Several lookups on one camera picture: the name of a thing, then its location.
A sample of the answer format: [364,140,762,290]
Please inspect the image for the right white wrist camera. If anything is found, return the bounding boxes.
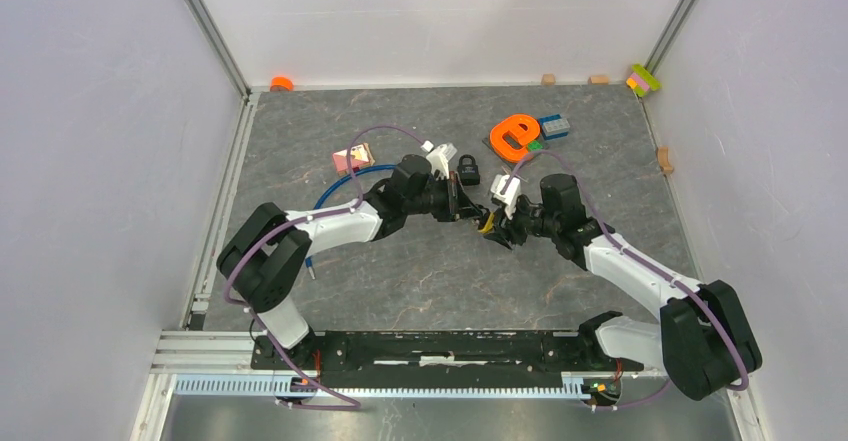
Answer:
[490,174,521,220]

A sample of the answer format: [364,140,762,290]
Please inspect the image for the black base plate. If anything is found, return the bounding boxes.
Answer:
[288,330,644,389]

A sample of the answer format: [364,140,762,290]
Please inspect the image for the stacked coloured lego bricks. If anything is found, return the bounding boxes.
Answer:
[625,64,662,98]

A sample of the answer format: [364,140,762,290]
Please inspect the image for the orange round cap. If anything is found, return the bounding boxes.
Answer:
[269,76,294,92]

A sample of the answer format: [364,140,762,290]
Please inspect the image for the blue slotted cable duct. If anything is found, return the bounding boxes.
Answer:
[173,374,586,400]

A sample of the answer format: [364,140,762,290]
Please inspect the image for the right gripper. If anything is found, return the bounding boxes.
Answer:
[482,193,559,250]

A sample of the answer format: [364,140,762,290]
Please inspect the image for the wooden arch piece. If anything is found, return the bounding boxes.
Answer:
[656,146,675,176]

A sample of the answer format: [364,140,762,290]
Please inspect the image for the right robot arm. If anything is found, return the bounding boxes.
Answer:
[484,174,763,400]

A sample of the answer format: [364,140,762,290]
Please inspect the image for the wooden block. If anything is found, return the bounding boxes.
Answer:
[588,75,610,85]
[541,73,557,86]

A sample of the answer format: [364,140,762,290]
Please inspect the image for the wooden block right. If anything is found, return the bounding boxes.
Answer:
[588,75,610,85]

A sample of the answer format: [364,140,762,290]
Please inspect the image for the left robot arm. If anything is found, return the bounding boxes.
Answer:
[216,155,490,369]

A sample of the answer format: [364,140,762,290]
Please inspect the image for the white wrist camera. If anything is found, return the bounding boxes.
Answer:
[490,174,521,220]
[420,140,457,180]

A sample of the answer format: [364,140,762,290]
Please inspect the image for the blue cable loop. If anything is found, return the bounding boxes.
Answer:
[304,164,399,282]

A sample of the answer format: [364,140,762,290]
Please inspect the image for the black padlock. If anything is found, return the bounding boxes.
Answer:
[457,154,481,186]

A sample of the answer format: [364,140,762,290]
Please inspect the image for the wooden block left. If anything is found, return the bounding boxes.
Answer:
[541,73,557,86]

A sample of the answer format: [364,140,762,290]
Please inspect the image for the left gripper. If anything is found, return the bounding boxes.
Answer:
[405,173,484,224]

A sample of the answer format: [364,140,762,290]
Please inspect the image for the pink wooden puzzle box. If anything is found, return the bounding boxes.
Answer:
[332,143,376,176]

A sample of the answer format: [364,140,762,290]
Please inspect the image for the orange letter block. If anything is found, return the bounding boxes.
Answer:
[488,113,541,163]

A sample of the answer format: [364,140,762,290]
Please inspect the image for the blue lego brick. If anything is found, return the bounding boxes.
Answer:
[537,114,571,140]

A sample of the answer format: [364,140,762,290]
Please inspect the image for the yellow padlock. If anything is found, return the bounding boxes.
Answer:
[478,212,495,234]

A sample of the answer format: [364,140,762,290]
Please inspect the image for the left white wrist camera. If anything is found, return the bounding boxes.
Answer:
[420,140,457,180]

